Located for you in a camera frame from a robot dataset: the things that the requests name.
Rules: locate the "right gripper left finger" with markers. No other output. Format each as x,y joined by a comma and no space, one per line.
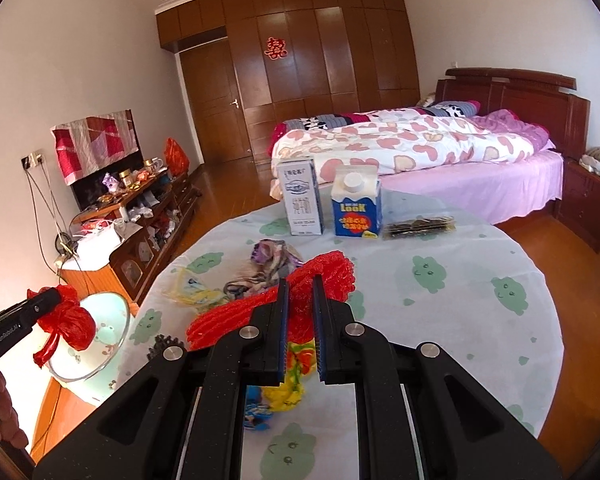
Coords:
180,416

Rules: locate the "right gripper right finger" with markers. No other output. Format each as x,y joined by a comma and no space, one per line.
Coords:
420,414

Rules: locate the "red plastic bag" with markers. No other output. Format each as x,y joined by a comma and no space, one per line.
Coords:
68,321

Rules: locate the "purple wrapper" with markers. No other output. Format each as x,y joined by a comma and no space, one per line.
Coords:
270,261

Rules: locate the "orange-red foam fruit net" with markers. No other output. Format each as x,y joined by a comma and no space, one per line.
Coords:
337,272

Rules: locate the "white box on cabinet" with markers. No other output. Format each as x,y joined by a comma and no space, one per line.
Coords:
95,248

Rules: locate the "wooden TV cabinet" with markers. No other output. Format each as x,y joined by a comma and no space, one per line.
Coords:
150,221

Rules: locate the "television with patchwork cloth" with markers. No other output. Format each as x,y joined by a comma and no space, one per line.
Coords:
89,148

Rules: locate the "dark snack packet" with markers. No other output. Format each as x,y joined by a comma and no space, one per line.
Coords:
419,226

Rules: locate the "orange-red hanging bag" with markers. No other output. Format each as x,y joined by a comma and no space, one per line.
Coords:
175,158

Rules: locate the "blue Look milk carton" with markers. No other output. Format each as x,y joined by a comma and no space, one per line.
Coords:
356,202

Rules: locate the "wooden nightstand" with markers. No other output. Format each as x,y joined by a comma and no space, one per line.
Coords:
579,208

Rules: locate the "white tall milk carton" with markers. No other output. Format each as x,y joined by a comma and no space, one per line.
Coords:
301,197

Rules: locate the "pink heart-print duvet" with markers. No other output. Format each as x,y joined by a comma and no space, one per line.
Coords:
411,138

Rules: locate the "wooden door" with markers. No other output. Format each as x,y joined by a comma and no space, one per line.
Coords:
213,98

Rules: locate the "red double happiness sticker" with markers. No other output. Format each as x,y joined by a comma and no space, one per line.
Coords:
275,49

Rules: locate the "wooden wardrobe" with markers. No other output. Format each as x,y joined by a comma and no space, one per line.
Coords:
344,56

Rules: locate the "wall power socket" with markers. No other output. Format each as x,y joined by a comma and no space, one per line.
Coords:
32,160

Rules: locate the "dark wooden bed frame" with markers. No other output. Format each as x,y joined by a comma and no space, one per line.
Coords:
537,98

